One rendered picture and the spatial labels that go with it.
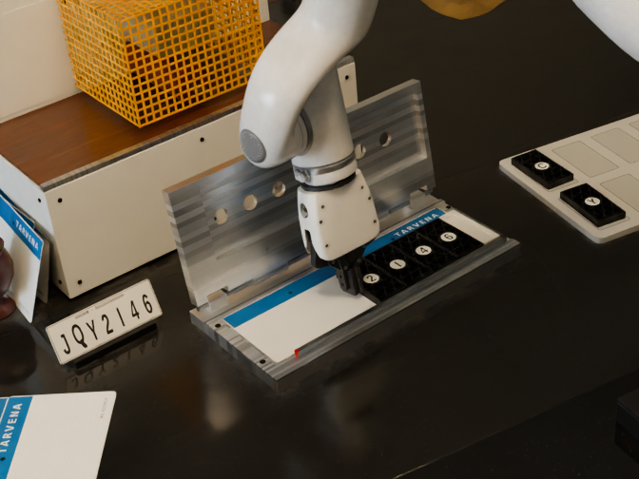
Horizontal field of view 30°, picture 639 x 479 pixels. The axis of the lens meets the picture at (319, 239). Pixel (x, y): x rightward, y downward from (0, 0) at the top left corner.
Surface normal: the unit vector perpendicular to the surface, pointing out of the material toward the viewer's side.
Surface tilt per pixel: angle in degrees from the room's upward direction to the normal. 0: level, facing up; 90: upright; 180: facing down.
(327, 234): 77
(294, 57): 44
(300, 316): 0
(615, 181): 0
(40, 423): 0
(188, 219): 81
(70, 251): 90
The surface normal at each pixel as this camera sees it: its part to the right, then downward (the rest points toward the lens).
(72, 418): -0.08, -0.83
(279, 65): -0.39, -0.15
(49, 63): 0.61, 0.40
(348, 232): 0.58, 0.19
